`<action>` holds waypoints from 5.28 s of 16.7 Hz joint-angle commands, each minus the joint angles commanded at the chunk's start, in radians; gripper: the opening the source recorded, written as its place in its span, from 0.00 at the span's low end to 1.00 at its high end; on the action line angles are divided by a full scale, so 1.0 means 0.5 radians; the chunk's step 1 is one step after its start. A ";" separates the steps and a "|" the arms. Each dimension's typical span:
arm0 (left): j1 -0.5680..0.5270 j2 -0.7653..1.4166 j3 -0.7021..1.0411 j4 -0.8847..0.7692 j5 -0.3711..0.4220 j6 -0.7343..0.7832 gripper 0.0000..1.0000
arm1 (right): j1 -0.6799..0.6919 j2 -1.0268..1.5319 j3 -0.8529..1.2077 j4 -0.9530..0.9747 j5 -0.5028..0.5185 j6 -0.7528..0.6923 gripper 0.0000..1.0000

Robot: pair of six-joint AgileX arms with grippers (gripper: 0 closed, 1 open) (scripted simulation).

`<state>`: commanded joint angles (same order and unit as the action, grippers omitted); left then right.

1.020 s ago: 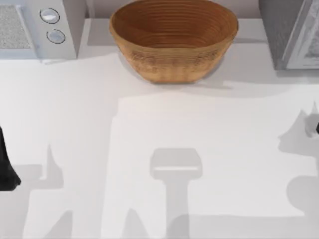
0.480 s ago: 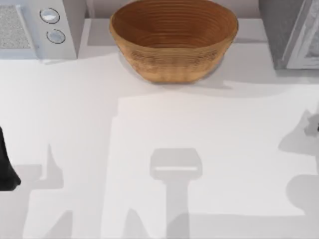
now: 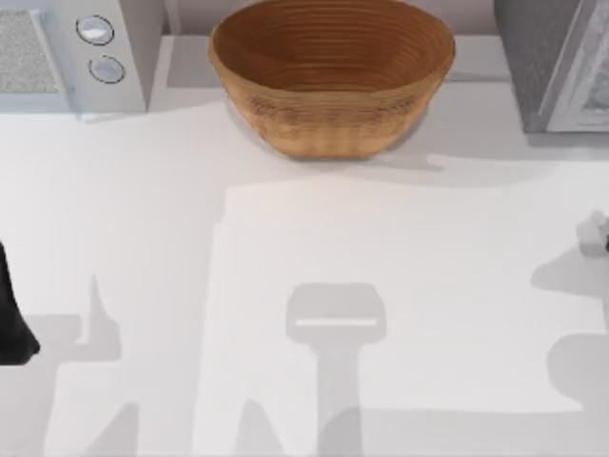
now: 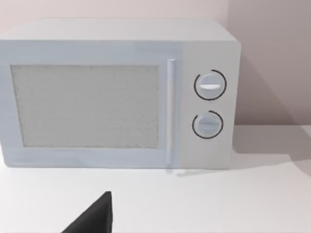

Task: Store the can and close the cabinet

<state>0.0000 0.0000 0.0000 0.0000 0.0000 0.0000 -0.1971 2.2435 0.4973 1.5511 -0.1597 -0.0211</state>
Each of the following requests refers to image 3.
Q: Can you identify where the small microwave knob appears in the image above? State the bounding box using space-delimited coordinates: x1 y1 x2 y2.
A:
88 53 127 85

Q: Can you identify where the pale microwave oven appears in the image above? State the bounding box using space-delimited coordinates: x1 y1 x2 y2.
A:
0 0 167 121

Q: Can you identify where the large microwave knob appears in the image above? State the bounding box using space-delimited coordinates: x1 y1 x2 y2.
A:
75 14 116 47

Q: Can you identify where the brown woven basket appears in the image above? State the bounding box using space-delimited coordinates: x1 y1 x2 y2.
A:
208 0 457 161

